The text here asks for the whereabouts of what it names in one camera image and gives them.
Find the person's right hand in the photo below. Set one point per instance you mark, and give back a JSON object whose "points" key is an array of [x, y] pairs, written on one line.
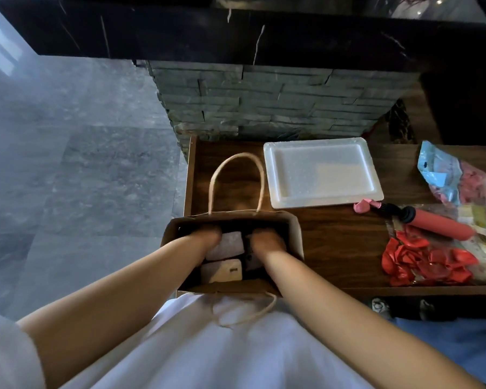
{"points": [[269, 241]]}

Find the person's left hand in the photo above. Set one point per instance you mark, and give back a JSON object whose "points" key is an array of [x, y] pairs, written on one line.
{"points": [[204, 236]]}

